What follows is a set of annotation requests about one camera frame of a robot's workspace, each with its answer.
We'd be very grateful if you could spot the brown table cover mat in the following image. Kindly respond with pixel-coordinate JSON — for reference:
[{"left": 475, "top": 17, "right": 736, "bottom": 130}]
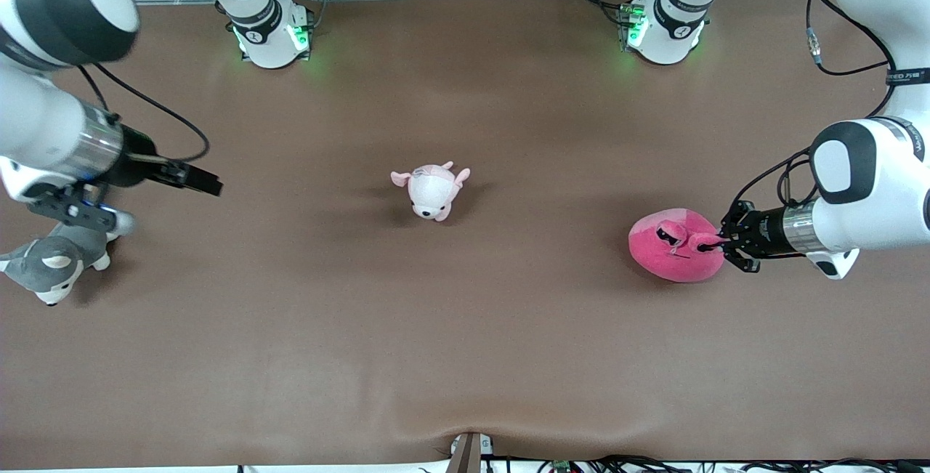
[{"left": 0, "top": 0, "right": 930, "bottom": 470}]

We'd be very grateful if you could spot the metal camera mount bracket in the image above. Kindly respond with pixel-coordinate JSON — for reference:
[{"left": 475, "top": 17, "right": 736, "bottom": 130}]
[{"left": 445, "top": 431, "right": 495, "bottom": 473}]

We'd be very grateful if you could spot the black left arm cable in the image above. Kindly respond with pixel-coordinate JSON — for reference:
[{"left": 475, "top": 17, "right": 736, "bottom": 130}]
[{"left": 730, "top": 0, "right": 898, "bottom": 230}]

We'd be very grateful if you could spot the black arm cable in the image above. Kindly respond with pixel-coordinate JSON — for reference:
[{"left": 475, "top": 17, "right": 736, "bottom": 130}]
[
  {"left": 76, "top": 62, "right": 211, "bottom": 165},
  {"left": 730, "top": 0, "right": 898, "bottom": 230}
]

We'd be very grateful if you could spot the white and pink puppy plush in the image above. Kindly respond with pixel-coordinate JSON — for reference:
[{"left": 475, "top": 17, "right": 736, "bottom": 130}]
[{"left": 390, "top": 161, "right": 471, "bottom": 222}]

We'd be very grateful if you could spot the grey and white husky plush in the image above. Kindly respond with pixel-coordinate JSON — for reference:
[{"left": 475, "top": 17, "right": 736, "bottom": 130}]
[{"left": 0, "top": 230, "right": 113, "bottom": 306}]

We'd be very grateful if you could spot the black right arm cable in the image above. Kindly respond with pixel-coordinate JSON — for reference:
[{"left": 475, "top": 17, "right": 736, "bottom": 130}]
[{"left": 76, "top": 62, "right": 211, "bottom": 165}]

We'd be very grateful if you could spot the pink round plush toy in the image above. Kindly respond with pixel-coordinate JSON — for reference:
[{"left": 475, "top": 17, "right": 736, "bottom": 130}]
[{"left": 628, "top": 208, "right": 727, "bottom": 283}]

